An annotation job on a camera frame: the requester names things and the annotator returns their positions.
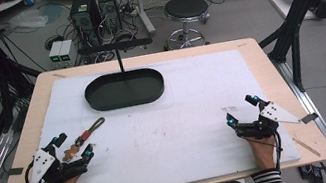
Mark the white power supply unit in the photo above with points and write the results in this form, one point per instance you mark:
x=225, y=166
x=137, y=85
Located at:
x=55, y=53
x=66, y=51

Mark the thin wooden stick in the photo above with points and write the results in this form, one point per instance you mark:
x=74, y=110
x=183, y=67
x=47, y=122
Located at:
x=306, y=146

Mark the person's right hand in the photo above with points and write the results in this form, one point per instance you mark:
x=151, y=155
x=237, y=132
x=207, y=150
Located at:
x=263, y=151

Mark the black round stool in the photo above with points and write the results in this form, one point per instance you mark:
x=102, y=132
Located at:
x=185, y=9

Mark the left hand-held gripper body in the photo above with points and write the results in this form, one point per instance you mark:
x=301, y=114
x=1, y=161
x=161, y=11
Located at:
x=50, y=168

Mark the black tape piece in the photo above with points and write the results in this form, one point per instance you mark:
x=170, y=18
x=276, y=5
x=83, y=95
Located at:
x=309, y=118
x=14, y=171

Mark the clear plastic bag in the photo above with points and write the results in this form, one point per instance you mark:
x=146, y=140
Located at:
x=28, y=19

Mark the wooden table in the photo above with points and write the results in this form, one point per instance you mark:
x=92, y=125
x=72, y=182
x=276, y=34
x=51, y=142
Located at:
x=307, y=137

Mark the black computer tower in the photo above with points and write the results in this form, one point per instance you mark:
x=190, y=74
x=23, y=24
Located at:
x=85, y=19
x=109, y=8

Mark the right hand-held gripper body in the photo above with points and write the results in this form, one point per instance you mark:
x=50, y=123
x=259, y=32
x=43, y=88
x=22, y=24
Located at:
x=266, y=120

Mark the white foam mat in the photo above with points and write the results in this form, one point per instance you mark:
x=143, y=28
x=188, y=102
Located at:
x=167, y=145

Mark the person's right striped sleeve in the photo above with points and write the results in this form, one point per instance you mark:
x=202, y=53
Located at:
x=268, y=179

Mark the white table leg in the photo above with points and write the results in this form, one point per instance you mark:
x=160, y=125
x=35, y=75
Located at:
x=142, y=7

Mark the black stand with crossbar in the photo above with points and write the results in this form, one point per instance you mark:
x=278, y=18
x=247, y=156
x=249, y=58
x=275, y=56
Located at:
x=117, y=46

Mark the black oval tray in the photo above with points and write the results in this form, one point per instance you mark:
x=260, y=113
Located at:
x=124, y=90

